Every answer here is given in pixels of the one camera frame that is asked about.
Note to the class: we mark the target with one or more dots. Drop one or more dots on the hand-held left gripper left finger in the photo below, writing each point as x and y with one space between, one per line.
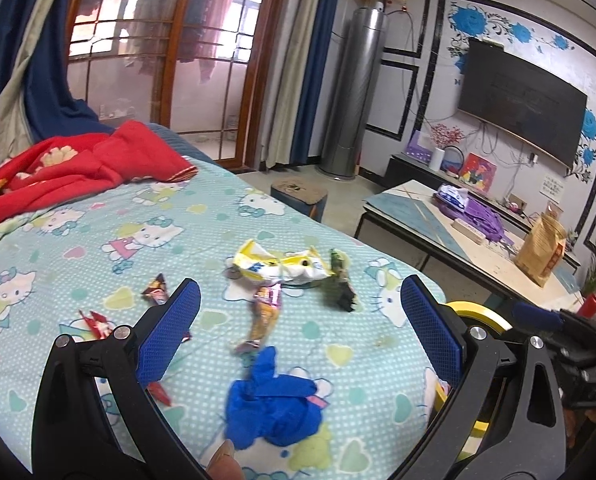
170 332

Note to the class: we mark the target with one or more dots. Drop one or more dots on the purple plastic bag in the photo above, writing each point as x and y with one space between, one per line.
485 220

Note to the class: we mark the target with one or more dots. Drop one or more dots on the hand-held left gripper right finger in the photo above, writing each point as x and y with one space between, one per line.
430 330

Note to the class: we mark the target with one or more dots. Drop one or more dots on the brown paper bag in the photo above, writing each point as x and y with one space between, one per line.
540 255

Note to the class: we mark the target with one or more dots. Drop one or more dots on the red cylinder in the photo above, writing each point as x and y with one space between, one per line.
588 306

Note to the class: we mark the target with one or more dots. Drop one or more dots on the cartoon cat bed sheet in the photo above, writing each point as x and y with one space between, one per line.
53 240

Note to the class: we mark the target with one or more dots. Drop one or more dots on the wooden glass sliding door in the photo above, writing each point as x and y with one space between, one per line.
193 70

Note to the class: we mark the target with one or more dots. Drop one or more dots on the red picture frame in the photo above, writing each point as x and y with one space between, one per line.
479 172

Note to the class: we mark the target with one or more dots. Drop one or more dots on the white paper notice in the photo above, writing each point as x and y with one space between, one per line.
551 186

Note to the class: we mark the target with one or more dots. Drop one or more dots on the blue rubber glove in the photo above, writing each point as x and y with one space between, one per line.
273 405

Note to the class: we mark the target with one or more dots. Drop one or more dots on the black bin with yellow rim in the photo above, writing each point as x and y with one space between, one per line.
477 310

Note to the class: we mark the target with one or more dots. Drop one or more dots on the person's left hand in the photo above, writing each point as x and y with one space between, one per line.
225 465

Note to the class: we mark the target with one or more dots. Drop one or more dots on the blue curtain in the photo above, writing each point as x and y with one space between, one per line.
318 60
38 70

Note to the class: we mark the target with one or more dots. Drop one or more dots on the wall-mounted television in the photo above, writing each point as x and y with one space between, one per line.
522 95

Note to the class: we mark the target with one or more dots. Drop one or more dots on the beige curtain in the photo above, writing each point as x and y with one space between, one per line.
290 70
15 100

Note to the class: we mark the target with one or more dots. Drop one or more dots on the white and blue tissue pack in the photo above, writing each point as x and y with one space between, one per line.
452 196

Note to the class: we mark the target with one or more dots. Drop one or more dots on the white vase with pink flowers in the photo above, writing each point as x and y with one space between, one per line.
437 157

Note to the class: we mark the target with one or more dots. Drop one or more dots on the small red candy wrapper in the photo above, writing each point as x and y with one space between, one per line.
159 392

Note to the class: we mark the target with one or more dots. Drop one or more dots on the purple snack wrapper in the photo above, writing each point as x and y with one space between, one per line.
265 315

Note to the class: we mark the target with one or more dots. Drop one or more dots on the small square stool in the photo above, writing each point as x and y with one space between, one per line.
298 197

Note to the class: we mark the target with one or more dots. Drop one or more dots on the grey tower air conditioner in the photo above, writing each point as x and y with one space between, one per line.
355 100

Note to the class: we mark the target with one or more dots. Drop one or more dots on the dark television cabinet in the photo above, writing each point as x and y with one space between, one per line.
402 170

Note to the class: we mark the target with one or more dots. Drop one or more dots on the red floral blanket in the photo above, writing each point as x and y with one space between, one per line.
78 160

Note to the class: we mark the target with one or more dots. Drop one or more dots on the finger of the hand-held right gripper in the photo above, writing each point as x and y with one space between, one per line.
535 316

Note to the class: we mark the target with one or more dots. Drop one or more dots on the round black-framed ornament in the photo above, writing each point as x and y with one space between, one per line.
452 162

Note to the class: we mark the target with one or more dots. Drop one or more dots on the yellow and white packet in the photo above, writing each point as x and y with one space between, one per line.
278 265

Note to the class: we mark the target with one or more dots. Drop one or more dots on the red and white candy wrapper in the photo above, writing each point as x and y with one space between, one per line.
97 324

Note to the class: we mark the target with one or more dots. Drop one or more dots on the white power strip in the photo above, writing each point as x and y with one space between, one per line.
467 230

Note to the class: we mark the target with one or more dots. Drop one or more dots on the marble-top coffee table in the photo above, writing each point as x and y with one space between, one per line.
417 210

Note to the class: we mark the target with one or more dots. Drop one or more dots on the brown candy wrapper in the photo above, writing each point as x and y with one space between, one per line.
157 290

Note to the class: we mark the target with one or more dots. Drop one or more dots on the dark wrapper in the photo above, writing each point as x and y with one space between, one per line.
340 290

